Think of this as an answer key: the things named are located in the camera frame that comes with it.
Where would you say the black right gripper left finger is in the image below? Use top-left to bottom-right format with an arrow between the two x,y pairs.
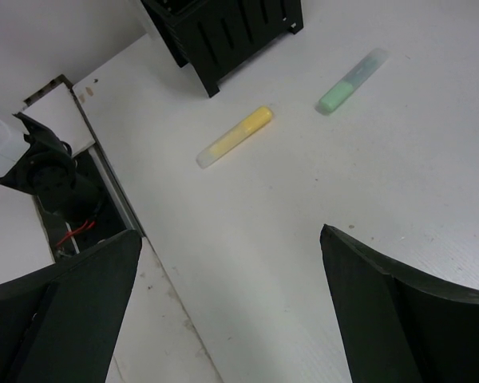
0,230 -> 142,382

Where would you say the black slotted container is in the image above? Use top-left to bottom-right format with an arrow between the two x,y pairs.
141,0 -> 303,97

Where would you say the white slotted container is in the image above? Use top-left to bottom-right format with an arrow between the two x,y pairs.
137,0 -> 160,40

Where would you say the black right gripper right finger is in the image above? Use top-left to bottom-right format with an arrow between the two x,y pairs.
320,225 -> 479,382

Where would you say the yellow highlighter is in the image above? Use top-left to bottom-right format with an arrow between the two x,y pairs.
196,106 -> 273,169

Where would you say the green highlighter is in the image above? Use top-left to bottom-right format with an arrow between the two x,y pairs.
316,48 -> 389,115

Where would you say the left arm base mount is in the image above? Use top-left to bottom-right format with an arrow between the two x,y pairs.
0,111 -> 144,263

